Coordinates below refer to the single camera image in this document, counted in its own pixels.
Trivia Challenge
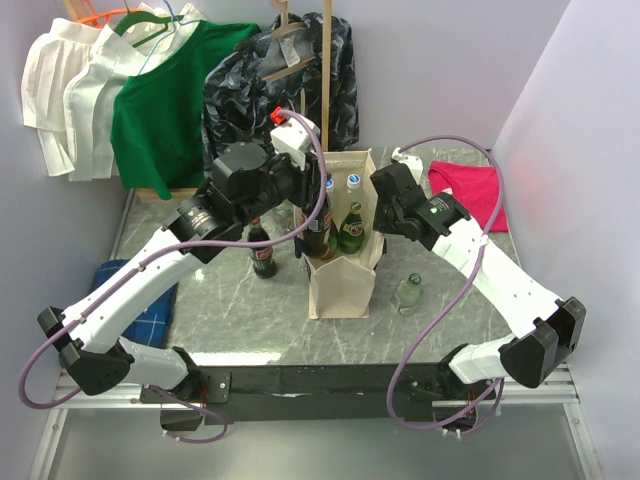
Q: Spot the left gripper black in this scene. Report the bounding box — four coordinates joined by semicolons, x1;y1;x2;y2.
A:
235;143;331;227

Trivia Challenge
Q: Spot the green Perrier bottle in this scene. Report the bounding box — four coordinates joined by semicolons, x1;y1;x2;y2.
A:
339;202;365;255
322;223;339;261

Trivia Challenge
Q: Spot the Coca-Cola glass bottle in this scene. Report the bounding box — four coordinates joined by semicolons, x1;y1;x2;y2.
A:
302;196;333;260
247;218;278;279

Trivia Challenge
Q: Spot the cream canvas tote bag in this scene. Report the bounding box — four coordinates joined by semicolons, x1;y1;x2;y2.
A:
302;150;385;319

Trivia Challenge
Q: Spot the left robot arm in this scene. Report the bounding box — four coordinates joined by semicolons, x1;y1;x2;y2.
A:
38;142;327;402

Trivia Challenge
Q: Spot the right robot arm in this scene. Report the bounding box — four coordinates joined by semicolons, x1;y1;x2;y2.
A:
370;162;586;398

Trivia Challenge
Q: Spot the clear Chang soda bottle left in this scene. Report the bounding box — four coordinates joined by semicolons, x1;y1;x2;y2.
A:
275;201;294;217

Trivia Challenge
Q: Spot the clear chang soda bottle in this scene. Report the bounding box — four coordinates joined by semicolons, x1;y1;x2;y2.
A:
396;273;423;315
275;201;294;217

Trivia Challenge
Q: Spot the pink folded t-shirt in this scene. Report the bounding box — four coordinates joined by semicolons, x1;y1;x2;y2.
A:
427;161;499;228

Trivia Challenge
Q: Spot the clear Chang soda bottle right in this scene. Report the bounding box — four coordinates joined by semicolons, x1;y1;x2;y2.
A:
396;273;423;315

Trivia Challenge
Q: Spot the dark patterned hanging shirt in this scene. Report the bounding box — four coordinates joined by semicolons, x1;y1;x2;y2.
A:
201;12;360;177

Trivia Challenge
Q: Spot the green hanging t-shirt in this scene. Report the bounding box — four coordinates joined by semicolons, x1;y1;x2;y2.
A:
110;21;260;200

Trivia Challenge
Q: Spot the wooden hanger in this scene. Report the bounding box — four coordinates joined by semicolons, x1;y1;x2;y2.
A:
258;0;316;82

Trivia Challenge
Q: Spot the blue plaid cloth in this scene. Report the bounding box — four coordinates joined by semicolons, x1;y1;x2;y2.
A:
91;260;178;348

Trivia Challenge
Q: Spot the green hanger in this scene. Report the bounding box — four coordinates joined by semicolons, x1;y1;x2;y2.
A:
113;6;184;48

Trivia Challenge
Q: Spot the white hanging blouse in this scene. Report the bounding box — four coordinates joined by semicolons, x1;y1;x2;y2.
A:
21;4;203;181

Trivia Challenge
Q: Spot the orange hanger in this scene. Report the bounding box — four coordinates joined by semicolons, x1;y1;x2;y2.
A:
77;0;132;27

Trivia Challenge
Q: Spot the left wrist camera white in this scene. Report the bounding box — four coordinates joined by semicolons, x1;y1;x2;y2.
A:
270;119;313;171

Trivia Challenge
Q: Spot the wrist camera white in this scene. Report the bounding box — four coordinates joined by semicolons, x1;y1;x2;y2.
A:
270;119;313;171
391;147;424;184

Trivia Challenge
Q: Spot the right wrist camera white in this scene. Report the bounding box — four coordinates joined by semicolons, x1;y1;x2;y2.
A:
391;147;424;184

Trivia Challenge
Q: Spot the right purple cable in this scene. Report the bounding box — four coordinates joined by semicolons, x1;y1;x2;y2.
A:
385;134;504;437

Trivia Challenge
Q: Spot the purple cable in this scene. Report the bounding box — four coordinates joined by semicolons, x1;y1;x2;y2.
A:
385;134;504;437
18;109;329;445

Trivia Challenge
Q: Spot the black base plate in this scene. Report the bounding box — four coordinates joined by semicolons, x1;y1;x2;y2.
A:
138;363;497;427

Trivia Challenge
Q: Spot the aluminium rail frame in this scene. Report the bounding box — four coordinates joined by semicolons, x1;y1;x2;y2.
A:
48;363;604;479

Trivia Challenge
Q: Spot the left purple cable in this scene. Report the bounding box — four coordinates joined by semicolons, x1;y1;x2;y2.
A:
18;109;329;445

